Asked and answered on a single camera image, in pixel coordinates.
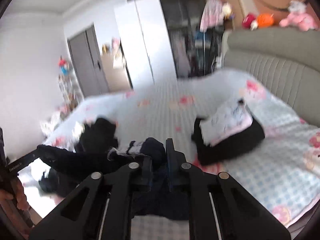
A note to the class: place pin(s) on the black jacket on bed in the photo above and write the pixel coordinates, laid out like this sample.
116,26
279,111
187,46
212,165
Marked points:
70,168

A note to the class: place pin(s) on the folded pink garment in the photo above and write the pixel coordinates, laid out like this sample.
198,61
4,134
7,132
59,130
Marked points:
231,127

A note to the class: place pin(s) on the navy striped track pants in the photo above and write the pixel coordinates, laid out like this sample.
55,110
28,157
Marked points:
152,195

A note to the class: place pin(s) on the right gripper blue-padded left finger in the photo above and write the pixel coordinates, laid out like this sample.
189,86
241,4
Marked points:
99,208

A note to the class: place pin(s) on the blue checkered cartoon blanket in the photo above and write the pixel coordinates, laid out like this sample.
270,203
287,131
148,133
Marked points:
281,173

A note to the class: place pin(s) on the folded white printed garment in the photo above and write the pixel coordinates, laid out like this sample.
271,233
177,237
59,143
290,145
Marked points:
230,108

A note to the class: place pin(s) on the white wardrobe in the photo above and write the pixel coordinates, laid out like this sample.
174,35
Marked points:
146,44

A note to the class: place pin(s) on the folded black garment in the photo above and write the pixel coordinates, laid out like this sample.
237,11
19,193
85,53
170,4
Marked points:
232,147

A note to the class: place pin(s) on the clothes rack with garments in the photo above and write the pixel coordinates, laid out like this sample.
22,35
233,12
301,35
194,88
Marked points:
195,29

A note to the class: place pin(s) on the person left hand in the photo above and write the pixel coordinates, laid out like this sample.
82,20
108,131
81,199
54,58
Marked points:
19,195

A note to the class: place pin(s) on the orange plush toy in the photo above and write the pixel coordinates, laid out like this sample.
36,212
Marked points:
265,20

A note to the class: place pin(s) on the small white shelf rack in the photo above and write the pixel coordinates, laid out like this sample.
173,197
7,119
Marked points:
70,90

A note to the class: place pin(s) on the grey door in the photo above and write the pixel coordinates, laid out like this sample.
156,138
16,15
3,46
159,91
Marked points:
86,60

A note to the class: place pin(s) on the beige refrigerator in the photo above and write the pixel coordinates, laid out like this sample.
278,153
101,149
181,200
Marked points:
117,78

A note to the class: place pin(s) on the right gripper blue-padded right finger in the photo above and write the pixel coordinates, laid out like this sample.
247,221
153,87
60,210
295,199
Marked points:
219,207

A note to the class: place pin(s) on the red blue plush toy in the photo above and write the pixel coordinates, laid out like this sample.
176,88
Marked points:
63,65

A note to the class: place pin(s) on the grey padded headboard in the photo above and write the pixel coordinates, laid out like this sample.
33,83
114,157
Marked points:
284,60

